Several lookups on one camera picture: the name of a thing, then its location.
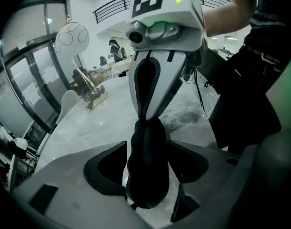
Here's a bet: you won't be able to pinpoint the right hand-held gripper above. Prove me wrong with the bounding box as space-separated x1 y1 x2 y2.
125 0 208 121

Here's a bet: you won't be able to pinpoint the white power cable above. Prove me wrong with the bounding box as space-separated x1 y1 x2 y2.
205 92 220 115

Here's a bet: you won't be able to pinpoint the person's right forearm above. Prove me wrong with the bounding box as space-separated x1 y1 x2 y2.
203 0 258 38

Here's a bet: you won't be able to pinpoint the white globe table lamp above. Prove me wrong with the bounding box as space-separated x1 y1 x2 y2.
54 14 110 111

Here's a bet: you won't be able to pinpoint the black pouch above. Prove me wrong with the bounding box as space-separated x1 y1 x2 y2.
125 116 169 210

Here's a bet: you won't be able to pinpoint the grey shell chair black legs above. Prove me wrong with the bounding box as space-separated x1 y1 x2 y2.
55 89 81 126

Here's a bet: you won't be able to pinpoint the beige patterned covered table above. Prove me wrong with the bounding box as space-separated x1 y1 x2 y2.
111 58 133 78

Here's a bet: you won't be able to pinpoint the person's black trousers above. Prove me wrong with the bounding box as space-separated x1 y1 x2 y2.
195 45 283 153

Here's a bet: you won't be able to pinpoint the glass entrance door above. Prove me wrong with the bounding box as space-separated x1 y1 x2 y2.
0 0 73 135

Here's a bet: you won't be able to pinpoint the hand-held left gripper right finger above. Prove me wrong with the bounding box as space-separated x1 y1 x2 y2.
168 139 262 229

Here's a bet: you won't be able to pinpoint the person's grey patterned top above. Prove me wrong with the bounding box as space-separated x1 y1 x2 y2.
242 0 291 57

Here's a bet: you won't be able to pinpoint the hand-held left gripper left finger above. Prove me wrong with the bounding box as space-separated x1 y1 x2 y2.
13 141 158 229

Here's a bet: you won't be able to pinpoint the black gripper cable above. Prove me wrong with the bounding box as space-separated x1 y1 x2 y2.
193 68 209 113

